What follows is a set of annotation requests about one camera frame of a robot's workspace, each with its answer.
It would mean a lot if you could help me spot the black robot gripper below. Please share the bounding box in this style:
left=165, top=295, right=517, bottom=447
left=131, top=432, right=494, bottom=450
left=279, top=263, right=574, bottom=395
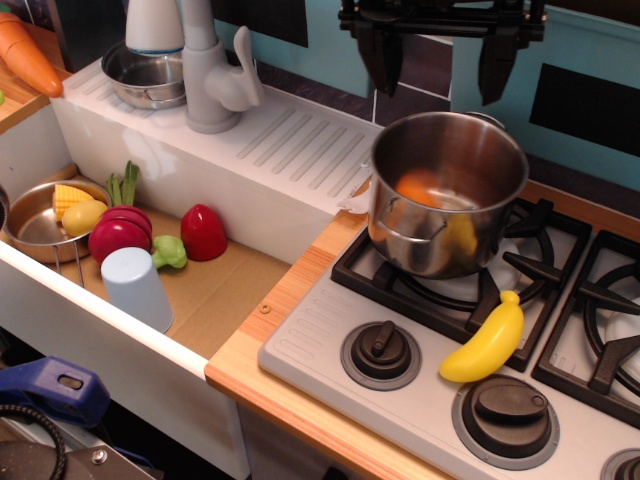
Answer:
left=338, top=1, right=546, bottom=106

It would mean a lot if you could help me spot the small orange toy carrot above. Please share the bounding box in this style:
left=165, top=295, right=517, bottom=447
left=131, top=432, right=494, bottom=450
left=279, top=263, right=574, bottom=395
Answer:
left=395, top=169, right=441, bottom=208

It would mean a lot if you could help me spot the large stainless steel pot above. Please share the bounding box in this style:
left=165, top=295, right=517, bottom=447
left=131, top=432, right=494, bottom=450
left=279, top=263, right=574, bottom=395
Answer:
left=368, top=112, right=529, bottom=279

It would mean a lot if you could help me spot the small steel pot behind faucet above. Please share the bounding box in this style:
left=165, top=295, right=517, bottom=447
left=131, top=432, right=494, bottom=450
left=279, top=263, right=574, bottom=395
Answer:
left=101, top=42, right=186, bottom=110

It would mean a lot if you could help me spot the large orange toy carrot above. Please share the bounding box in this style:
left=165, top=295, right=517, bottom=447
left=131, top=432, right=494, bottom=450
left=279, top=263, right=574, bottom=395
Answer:
left=1, top=12, right=64, bottom=98

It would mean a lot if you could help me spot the left black burner grate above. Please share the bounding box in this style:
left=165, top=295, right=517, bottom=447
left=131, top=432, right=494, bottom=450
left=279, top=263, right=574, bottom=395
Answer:
left=331, top=199, right=591, bottom=372

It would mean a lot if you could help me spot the black burner grate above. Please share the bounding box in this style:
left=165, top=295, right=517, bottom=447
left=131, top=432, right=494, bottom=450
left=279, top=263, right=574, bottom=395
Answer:
left=331, top=199, right=591, bottom=372
left=532, top=229, right=639, bottom=427

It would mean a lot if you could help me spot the grey toy faucet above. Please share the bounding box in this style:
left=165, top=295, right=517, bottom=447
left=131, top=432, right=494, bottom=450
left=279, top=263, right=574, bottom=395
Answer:
left=181, top=1, right=265, bottom=134

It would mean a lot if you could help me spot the white bottle with blue band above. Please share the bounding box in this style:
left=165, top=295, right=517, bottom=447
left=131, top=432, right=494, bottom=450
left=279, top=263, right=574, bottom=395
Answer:
left=125, top=0, right=184, bottom=56

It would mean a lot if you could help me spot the yellow toy banana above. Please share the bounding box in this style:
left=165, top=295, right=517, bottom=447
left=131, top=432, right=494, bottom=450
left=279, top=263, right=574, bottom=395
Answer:
left=439, top=290, right=525, bottom=383

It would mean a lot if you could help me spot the left black stove knob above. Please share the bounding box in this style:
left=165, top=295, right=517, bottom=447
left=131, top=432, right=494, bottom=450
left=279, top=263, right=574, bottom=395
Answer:
left=340, top=320, right=422, bottom=392

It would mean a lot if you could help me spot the black stove knob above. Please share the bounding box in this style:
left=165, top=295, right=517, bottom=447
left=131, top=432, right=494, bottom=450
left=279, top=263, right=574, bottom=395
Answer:
left=340, top=320, right=422, bottom=392
left=600, top=448, right=640, bottom=480
left=451, top=375, right=560, bottom=471

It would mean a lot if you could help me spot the grey toy stove top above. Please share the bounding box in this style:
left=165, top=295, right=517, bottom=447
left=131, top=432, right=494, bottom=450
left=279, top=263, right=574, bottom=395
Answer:
left=257, top=197, right=640, bottom=480

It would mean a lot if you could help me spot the green toy broccoli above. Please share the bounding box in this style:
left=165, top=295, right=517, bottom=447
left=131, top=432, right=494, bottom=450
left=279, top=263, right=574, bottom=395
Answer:
left=152, top=235, right=188, bottom=269

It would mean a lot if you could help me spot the white toy sink basin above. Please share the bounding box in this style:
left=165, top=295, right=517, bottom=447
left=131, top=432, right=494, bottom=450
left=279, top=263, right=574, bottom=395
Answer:
left=1, top=64, right=378, bottom=479

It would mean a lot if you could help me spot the red toy radish with leaves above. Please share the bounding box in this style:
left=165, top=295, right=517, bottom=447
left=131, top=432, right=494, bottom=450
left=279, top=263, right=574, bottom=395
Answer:
left=88, top=160, right=152, bottom=264

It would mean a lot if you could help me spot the middle black stove knob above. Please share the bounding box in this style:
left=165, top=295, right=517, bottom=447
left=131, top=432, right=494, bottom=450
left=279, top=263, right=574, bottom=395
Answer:
left=451, top=375, right=560, bottom=471

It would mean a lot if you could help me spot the right black burner grate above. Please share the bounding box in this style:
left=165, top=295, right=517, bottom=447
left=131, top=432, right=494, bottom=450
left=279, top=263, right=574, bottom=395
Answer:
left=532, top=229, right=639, bottom=427

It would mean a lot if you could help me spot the light blue plastic cup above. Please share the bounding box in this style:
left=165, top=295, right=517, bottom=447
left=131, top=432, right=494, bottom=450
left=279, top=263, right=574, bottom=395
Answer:
left=101, top=247, right=174, bottom=333

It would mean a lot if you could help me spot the yellow toy potato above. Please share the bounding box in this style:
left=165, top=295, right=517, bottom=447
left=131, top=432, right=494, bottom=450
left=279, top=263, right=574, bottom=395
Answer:
left=61, top=200, right=108, bottom=238

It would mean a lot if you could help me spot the yellow toy corn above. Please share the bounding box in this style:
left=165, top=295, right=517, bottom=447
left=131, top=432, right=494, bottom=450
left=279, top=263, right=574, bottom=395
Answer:
left=52, top=183, right=94, bottom=222

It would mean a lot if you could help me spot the small metal bowl in sink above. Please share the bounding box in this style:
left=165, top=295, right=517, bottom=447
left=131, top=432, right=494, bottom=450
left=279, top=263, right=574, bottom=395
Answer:
left=4, top=180, right=111, bottom=264

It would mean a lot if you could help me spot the right black stove knob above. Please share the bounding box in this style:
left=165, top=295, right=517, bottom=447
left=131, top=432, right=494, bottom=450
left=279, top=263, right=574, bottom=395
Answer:
left=600, top=448, right=640, bottom=480

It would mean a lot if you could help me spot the blue clamp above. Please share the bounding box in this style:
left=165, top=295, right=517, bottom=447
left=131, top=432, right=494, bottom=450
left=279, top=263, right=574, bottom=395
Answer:
left=1, top=356, right=111, bottom=427

